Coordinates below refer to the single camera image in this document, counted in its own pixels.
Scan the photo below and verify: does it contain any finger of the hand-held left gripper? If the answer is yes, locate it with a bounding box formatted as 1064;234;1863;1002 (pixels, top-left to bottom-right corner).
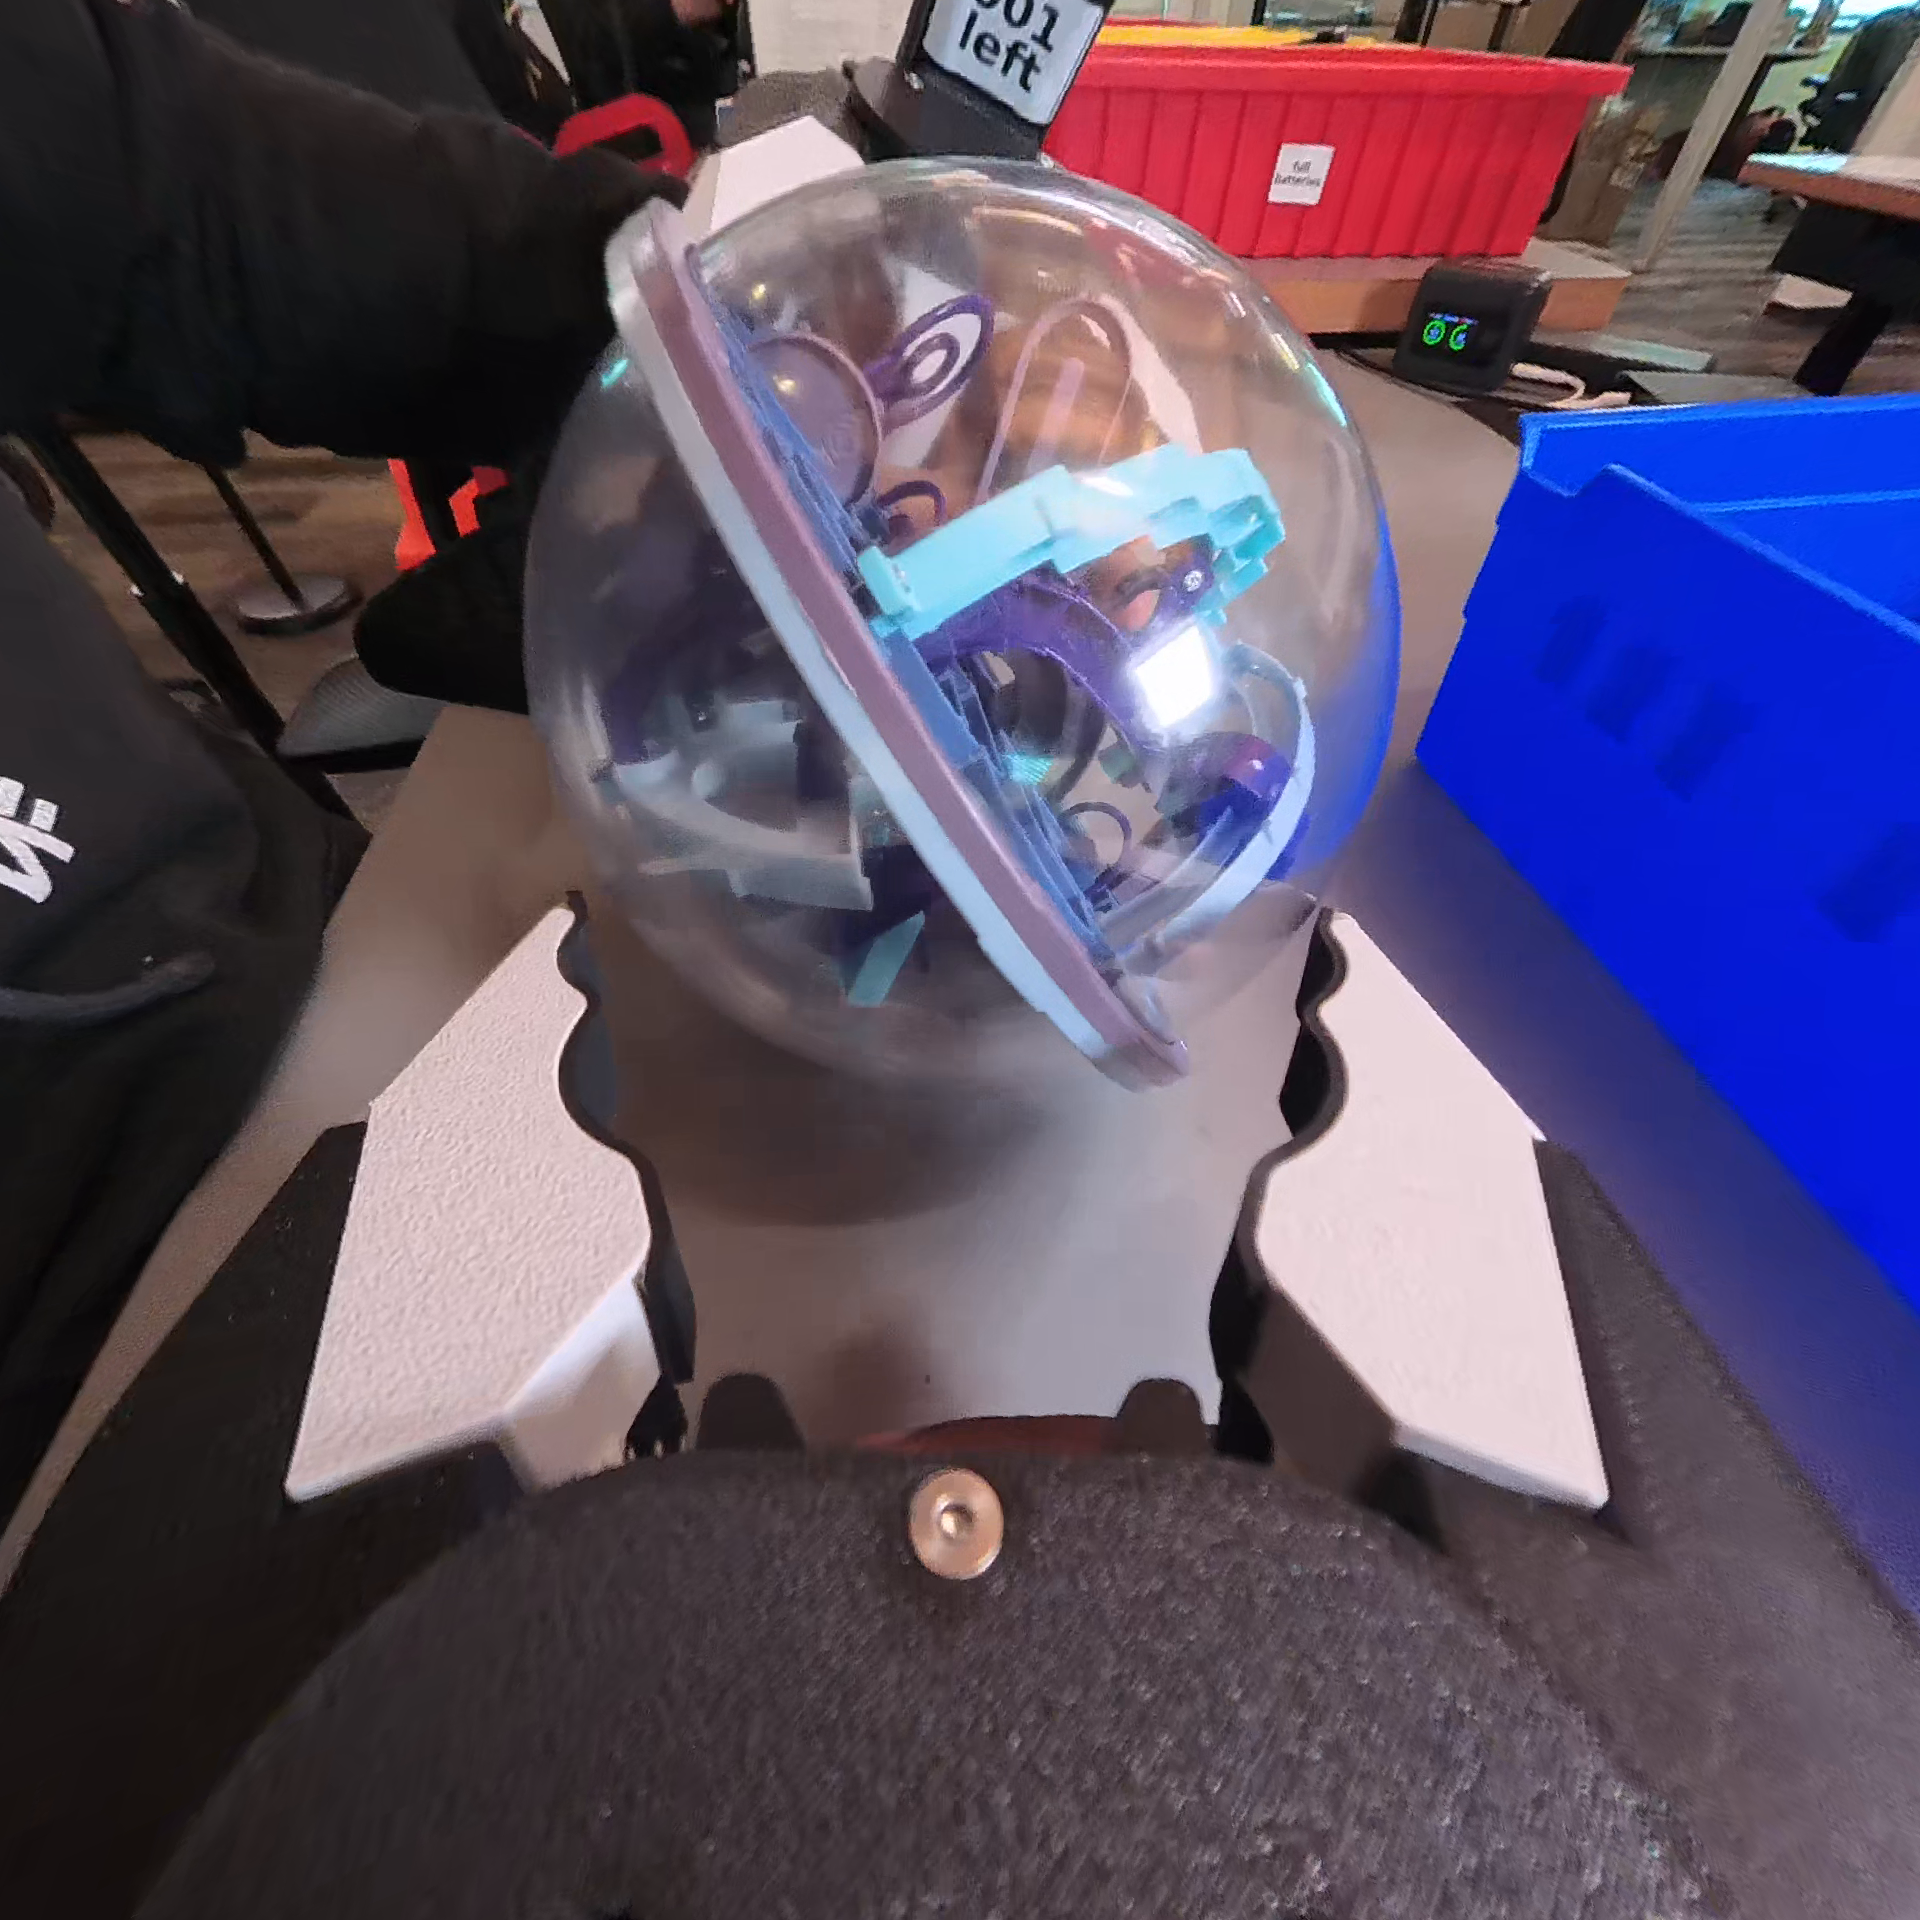
687;120;872;235

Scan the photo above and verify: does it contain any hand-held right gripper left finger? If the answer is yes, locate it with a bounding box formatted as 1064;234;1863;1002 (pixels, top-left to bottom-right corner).
285;900;692;1501

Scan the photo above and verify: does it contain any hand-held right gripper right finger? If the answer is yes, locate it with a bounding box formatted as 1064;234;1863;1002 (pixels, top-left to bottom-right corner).
1215;911;1613;1511

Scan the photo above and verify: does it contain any clear plastic maze ball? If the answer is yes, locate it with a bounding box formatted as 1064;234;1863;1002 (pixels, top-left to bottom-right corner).
526;157;1404;1089

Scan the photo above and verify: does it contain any black digital timer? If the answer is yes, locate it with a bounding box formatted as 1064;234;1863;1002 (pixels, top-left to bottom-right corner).
1396;262;1554;391

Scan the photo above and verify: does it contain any black backpack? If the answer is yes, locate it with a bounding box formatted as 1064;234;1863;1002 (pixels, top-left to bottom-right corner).
0;494;362;1501

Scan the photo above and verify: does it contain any red plastic bin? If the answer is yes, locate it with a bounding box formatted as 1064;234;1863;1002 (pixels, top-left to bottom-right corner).
1047;37;1631;264

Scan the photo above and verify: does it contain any person's left forearm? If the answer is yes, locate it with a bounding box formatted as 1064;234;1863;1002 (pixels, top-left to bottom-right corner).
0;0;692;467

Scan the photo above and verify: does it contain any blue plastic bin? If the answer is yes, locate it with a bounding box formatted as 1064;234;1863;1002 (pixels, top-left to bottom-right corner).
1417;389;1920;1307

